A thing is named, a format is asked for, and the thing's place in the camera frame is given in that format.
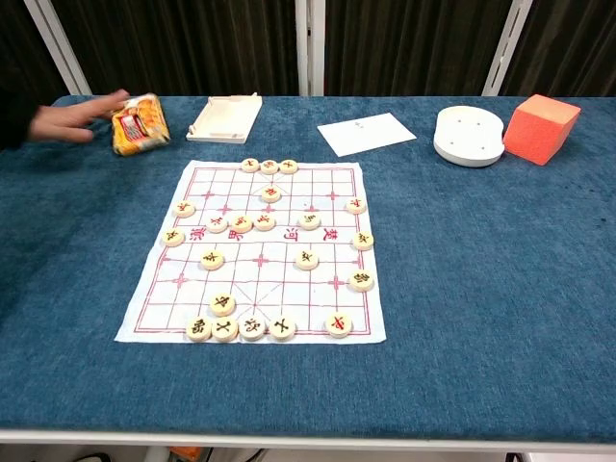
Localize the person bare hand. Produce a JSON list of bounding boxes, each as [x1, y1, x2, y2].
[[27, 89, 132, 144]]

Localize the orange yellow snack packet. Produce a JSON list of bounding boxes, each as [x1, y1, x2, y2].
[[110, 92, 172, 158]]

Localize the black sleeved person forearm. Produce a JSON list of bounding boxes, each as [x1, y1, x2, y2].
[[0, 86, 42, 151]]

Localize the white chess board cloth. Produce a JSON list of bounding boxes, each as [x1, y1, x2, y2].
[[114, 159, 388, 345]]

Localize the black pleated curtain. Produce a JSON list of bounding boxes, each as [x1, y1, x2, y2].
[[50, 0, 299, 96], [0, 0, 68, 97], [322, 0, 514, 97], [500, 0, 616, 97]]

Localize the pale wooden box tray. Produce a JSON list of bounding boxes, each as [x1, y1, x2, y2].
[[185, 93, 264, 145]]

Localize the white paper sheet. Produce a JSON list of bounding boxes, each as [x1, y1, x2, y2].
[[317, 112, 418, 159]]

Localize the white oval holder block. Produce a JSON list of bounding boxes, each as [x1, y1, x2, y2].
[[432, 105, 506, 168]]

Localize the blue table cloth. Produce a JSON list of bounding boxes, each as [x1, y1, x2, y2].
[[0, 94, 616, 444]]

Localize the orange foam cube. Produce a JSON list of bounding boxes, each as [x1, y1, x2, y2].
[[502, 93, 582, 167]]

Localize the white metal frame post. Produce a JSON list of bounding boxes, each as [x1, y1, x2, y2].
[[295, 0, 327, 96], [22, 0, 93, 96], [480, 0, 535, 97]]

